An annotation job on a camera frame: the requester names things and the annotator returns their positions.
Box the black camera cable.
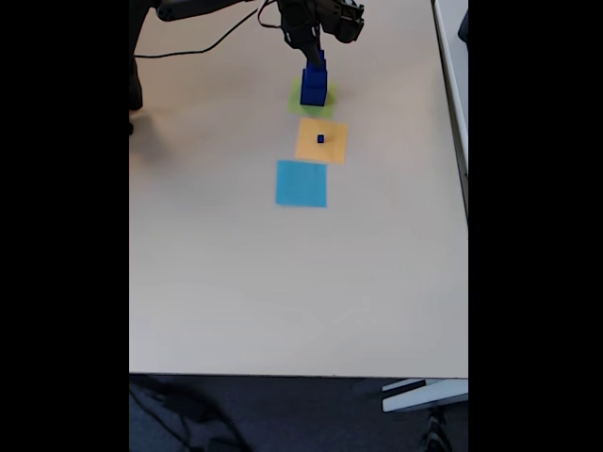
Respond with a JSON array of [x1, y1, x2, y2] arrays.
[[133, 0, 286, 60]]

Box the large blue cube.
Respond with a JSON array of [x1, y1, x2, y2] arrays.
[[299, 69, 328, 107]]

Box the medium blue cube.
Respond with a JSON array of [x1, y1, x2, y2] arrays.
[[303, 63, 329, 91]]

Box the orange paper square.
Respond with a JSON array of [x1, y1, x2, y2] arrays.
[[294, 117, 349, 165]]

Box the green paper square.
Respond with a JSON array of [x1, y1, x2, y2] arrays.
[[285, 75, 339, 119]]

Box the light blue paper square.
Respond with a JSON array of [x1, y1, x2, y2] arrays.
[[274, 159, 328, 209]]

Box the white table foot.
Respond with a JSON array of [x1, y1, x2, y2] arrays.
[[380, 378, 469, 414]]

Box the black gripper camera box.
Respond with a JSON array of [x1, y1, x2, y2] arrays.
[[319, 0, 367, 44]]

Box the black floor cable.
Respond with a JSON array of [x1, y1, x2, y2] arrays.
[[129, 376, 246, 452]]

